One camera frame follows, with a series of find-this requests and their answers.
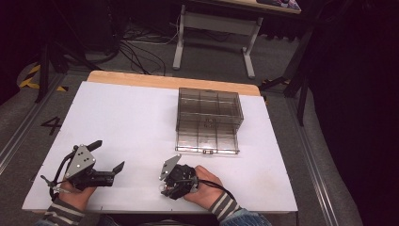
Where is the wooden table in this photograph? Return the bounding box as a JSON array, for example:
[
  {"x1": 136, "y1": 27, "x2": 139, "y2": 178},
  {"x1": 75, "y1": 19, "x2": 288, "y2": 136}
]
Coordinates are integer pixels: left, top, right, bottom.
[{"x1": 86, "y1": 70, "x2": 262, "y2": 97}]

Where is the person's right hand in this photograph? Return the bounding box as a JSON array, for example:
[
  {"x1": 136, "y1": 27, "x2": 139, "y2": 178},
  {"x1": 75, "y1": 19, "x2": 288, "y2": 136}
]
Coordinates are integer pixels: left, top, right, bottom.
[{"x1": 183, "y1": 165, "x2": 224, "y2": 210}]

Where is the black metal stand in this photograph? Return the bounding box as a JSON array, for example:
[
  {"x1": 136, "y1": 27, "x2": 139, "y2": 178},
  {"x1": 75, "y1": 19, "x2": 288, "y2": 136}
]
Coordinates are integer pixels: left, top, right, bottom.
[
  {"x1": 34, "y1": 0, "x2": 104, "y2": 105},
  {"x1": 260, "y1": 24, "x2": 314, "y2": 126}
]

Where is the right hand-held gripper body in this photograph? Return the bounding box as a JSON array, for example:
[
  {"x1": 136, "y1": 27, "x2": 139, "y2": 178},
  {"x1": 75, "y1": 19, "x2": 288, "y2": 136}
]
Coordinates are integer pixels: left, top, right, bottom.
[{"x1": 158, "y1": 153, "x2": 200, "y2": 201}]

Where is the yellow and black floor tape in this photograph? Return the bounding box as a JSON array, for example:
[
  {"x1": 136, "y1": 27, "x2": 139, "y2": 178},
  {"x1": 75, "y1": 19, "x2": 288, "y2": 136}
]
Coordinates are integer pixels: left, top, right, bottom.
[{"x1": 18, "y1": 64, "x2": 70, "y2": 93}]

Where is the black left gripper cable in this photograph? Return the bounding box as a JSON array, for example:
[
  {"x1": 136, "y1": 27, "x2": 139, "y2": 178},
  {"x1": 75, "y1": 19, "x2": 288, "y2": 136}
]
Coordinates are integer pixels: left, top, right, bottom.
[{"x1": 40, "y1": 152, "x2": 78, "y2": 202}]

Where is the clear grey plastic drawer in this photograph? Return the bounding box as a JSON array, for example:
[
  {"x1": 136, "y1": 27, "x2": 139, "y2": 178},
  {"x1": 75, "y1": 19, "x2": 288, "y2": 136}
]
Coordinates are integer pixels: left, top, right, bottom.
[
  {"x1": 174, "y1": 123, "x2": 241, "y2": 155},
  {"x1": 176, "y1": 120, "x2": 243, "y2": 132},
  {"x1": 177, "y1": 112, "x2": 245, "y2": 124}
]

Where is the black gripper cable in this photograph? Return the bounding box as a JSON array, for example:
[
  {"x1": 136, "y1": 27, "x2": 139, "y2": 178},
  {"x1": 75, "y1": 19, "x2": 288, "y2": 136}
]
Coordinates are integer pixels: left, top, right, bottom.
[
  {"x1": 197, "y1": 178, "x2": 236, "y2": 202},
  {"x1": 40, "y1": 152, "x2": 78, "y2": 202}
]

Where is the metal floor rail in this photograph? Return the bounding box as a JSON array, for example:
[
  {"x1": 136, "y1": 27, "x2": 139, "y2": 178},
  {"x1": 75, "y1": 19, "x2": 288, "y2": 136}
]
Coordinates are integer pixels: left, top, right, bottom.
[
  {"x1": 285, "y1": 93, "x2": 340, "y2": 226},
  {"x1": 0, "y1": 72, "x2": 67, "y2": 175}
]

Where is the colourful thing on desk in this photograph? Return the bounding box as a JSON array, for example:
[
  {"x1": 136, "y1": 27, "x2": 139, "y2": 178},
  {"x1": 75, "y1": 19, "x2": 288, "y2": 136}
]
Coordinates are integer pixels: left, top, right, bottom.
[{"x1": 256, "y1": 0, "x2": 301, "y2": 10}]

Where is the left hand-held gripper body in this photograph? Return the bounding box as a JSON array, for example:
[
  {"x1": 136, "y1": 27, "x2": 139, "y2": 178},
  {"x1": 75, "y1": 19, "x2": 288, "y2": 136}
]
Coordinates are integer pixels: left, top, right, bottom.
[{"x1": 64, "y1": 144, "x2": 116, "y2": 191}]

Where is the wooden desk with white legs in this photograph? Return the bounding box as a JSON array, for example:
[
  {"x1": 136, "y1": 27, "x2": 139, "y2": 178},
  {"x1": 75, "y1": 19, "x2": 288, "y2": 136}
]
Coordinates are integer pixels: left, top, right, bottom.
[{"x1": 172, "y1": 0, "x2": 302, "y2": 79}]

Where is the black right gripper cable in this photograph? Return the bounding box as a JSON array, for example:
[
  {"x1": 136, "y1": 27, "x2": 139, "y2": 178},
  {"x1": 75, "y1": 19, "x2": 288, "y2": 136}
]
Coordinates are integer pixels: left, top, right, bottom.
[{"x1": 197, "y1": 178, "x2": 236, "y2": 202}]

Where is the clear grey plastic drawer cabinet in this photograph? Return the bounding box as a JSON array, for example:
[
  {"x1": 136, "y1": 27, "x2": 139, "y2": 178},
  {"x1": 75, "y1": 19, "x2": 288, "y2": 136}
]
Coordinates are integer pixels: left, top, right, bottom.
[{"x1": 175, "y1": 87, "x2": 245, "y2": 133}]

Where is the white board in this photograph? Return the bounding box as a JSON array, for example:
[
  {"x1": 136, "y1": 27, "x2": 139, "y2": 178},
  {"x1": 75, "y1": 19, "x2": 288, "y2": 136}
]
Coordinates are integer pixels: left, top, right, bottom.
[{"x1": 22, "y1": 80, "x2": 299, "y2": 215}]

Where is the person's left hand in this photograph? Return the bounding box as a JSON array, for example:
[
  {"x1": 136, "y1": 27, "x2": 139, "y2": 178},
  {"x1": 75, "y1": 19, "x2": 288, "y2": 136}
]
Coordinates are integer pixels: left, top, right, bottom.
[{"x1": 57, "y1": 182, "x2": 97, "y2": 211}]

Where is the bundle of floor cables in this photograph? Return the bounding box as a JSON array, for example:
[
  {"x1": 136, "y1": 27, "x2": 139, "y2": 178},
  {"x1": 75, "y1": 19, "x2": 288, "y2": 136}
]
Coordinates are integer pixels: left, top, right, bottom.
[{"x1": 119, "y1": 22, "x2": 182, "y2": 76}]

